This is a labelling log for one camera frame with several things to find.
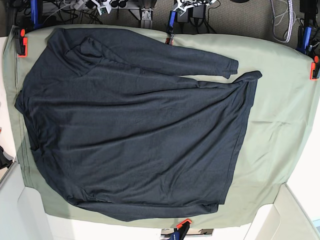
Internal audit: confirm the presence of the top centre blue-orange clamp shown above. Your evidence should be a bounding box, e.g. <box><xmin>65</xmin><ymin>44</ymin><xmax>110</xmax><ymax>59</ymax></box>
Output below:
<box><xmin>165</xmin><ymin>11</ymin><xmax>176</xmax><ymax>46</ymax></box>

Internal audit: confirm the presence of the dark long-sleeve T-shirt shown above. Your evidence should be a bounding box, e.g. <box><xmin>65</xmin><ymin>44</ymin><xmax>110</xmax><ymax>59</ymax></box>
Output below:
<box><xmin>15</xmin><ymin>28</ymin><xmax>262</xmax><ymax>222</ymax></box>

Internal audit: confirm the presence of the black power adapter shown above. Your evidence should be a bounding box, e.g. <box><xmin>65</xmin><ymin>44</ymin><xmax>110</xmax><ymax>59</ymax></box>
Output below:
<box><xmin>175</xmin><ymin>5</ymin><xmax>206</xmax><ymax>23</ymax></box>

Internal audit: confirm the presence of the left orange-black clamp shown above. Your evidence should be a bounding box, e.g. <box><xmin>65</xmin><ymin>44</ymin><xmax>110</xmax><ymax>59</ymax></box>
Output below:
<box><xmin>13</xmin><ymin>27</ymin><xmax>28</xmax><ymax>58</ymax></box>

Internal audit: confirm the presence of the orange-black clamp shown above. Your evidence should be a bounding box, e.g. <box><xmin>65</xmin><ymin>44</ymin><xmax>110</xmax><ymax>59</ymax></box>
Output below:
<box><xmin>169</xmin><ymin>218</ymin><xmax>192</xmax><ymax>240</ymax></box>
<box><xmin>13</xmin><ymin>27</ymin><xmax>28</xmax><ymax>58</ymax></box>
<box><xmin>309</xmin><ymin>55</ymin><xmax>320</xmax><ymax>81</ymax></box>

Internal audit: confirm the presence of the right orange-black clamp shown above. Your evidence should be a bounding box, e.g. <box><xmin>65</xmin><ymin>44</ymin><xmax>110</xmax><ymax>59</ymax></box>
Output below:
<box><xmin>309</xmin><ymin>55</ymin><xmax>320</xmax><ymax>81</ymax></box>

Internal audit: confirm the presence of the metal table bracket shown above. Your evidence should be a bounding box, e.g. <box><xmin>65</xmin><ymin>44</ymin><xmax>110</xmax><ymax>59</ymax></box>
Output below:
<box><xmin>140</xmin><ymin>8</ymin><xmax>154</xmax><ymax>29</ymax></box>

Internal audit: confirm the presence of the white power strip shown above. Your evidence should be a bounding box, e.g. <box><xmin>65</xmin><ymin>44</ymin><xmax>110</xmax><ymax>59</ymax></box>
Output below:
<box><xmin>62</xmin><ymin>0</ymin><xmax>86</xmax><ymax>11</ymax></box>

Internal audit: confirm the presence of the green table cloth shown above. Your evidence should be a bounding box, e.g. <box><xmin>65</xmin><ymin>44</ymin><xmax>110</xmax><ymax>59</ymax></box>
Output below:
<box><xmin>0</xmin><ymin>27</ymin><xmax>320</xmax><ymax>228</ymax></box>

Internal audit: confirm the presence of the bottom orange-black clamp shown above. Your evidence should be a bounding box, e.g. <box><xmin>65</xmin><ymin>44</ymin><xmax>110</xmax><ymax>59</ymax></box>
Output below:
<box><xmin>169</xmin><ymin>218</ymin><xmax>192</xmax><ymax>240</ymax></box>

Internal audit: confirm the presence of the black object left edge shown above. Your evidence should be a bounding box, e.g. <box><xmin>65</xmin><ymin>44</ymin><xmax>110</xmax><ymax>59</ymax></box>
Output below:
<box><xmin>0</xmin><ymin>146</ymin><xmax>13</xmax><ymax>170</ymax></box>

